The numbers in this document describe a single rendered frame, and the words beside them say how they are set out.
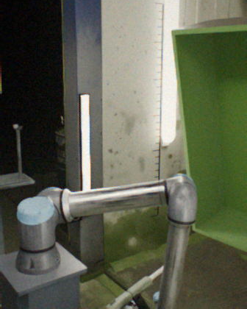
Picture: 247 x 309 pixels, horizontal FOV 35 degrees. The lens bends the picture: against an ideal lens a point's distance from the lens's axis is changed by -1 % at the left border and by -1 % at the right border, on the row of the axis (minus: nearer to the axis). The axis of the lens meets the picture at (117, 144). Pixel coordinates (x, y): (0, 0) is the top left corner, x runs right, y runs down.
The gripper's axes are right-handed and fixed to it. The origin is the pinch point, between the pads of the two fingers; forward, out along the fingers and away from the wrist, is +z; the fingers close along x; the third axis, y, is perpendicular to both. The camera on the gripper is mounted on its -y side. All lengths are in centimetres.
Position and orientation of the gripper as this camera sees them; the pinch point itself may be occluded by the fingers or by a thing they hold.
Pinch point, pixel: (126, 302)
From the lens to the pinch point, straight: 227.0
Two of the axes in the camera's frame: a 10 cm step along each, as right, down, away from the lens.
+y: 2.9, 9.3, 2.3
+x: 7.2, -3.7, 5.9
